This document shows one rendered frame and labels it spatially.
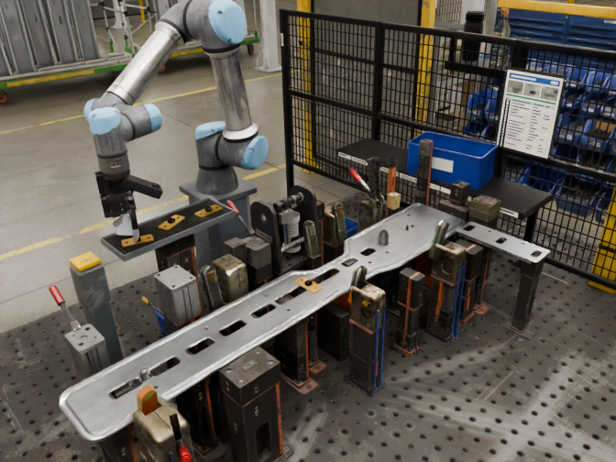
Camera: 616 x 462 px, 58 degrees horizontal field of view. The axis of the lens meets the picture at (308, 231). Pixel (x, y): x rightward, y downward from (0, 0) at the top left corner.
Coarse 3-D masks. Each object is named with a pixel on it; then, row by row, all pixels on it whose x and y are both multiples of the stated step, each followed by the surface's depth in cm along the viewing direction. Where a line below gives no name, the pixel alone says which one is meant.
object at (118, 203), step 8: (128, 168) 143; (96, 176) 140; (104, 176) 140; (112, 176) 140; (120, 176) 140; (104, 184) 141; (112, 184) 143; (104, 192) 144; (112, 192) 143; (120, 192) 144; (128, 192) 144; (104, 200) 141; (112, 200) 142; (120, 200) 143; (128, 200) 144; (104, 208) 143; (112, 208) 143; (120, 208) 144; (128, 208) 145; (136, 208) 146; (104, 216) 143; (112, 216) 144
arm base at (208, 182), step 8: (200, 168) 192; (208, 168) 190; (216, 168) 190; (224, 168) 191; (232, 168) 196; (200, 176) 193; (208, 176) 191; (216, 176) 191; (224, 176) 192; (232, 176) 194; (200, 184) 193; (208, 184) 192; (216, 184) 191; (224, 184) 192; (232, 184) 194; (208, 192) 193; (216, 192) 192; (224, 192) 193
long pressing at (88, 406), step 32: (384, 224) 193; (416, 224) 192; (352, 256) 175; (384, 256) 174; (416, 256) 176; (288, 288) 160; (224, 320) 148; (256, 320) 148; (288, 320) 147; (160, 352) 137; (224, 352) 137; (96, 384) 128; (160, 384) 128; (192, 384) 128; (96, 416) 120; (128, 416) 120
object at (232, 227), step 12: (240, 180) 204; (192, 192) 195; (240, 192) 194; (252, 192) 197; (240, 204) 197; (204, 228) 198; (216, 228) 195; (228, 228) 198; (240, 228) 202; (204, 240) 201; (216, 240) 198; (204, 252) 205; (216, 252) 200; (204, 264) 208
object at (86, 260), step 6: (90, 252) 149; (72, 258) 146; (78, 258) 146; (84, 258) 146; (90, 258) 146; (96, 258) 146; (72, 264) 145; (78, 264) 144; (84, 264) 144; (90, 264) 144; (96, 264) 145
